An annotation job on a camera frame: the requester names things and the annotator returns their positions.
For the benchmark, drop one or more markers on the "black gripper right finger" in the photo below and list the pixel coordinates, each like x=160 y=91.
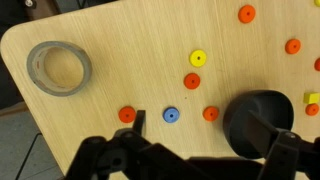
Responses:
x=263 y=133

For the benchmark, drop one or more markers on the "black bowl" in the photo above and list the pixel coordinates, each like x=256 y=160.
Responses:
x=278 y=105

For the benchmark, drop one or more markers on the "brown leather chair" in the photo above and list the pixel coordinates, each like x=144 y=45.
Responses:
x=46 y=10

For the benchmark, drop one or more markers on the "orange disc with hole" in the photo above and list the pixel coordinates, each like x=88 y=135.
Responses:
x=126 y=114
x=192 y=83
x=290 y=48
x=210 y=113
x=245 y=16
x=317 y=64
x=310 y=111

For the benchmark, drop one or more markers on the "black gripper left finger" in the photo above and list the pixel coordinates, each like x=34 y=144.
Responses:
x=139 y=121

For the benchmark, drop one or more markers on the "yellow wooden cube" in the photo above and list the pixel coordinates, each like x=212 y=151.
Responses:
x=311 y=98

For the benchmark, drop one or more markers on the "blue disc with hole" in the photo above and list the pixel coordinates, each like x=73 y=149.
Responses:
x=168 y=116

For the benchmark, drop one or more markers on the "gray duct tape roll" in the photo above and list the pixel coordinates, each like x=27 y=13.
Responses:
x=33 y=70

